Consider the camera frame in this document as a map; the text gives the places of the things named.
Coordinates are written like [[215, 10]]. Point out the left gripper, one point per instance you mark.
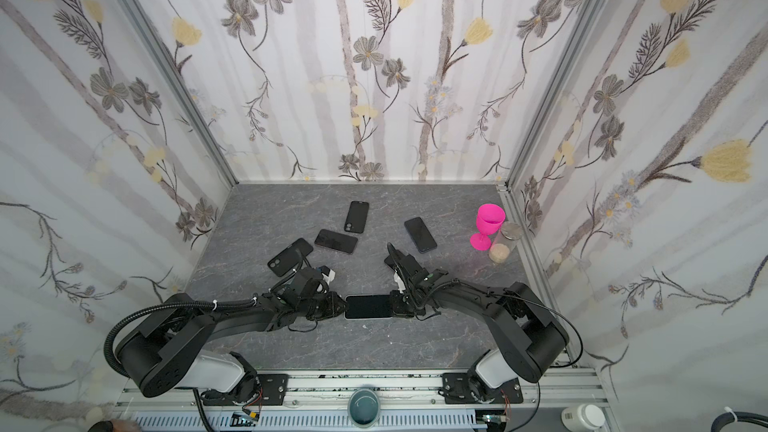
[[334, 301]]

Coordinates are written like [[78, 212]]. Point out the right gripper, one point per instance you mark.
[[405, 303]]

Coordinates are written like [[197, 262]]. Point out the blue-edged phone front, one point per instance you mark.
[[363, 307]]

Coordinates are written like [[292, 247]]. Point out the blue-edged phone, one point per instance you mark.
[[363, 307], [420, 234]]

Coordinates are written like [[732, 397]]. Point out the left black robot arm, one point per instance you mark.
[[161, 348]]

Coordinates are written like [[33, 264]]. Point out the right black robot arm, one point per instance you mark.
[[528, 335]]

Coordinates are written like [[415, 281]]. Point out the black phone case left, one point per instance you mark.
[[290, 257]]

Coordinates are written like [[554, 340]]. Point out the blue-edged phone upper right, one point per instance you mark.
[[420, 234]]

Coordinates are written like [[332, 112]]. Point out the purple-edged phone centre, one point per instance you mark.
[[336, 241]]

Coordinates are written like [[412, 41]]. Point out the black case upper centre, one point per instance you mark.
[[356, 218]]

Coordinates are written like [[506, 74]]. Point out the clear jar with cork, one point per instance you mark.
[[505, 242]]

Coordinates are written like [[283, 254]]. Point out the pink plastic goblet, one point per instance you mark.
[[489, 219]]

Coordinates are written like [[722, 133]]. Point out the teal round cup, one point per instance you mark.
[[364, 408]]

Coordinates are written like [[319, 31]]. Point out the white bottle bottom right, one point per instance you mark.
[[583, 418]]

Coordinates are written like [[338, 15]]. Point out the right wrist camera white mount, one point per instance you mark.
[[399, 282]]

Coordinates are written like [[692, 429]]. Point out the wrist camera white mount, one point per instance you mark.
[[327, 273], [399, 282]]

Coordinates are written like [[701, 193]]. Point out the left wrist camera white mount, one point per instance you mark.
[[327, 273]]

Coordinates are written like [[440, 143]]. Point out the aluminium front rail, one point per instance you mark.
[[396, 389]]

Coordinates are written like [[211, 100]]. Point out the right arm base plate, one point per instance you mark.
[[463, 388]]

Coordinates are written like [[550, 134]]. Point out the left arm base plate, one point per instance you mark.
[[264, 389]]

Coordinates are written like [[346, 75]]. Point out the white slotted cable duct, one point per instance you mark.
[[273, 420]]

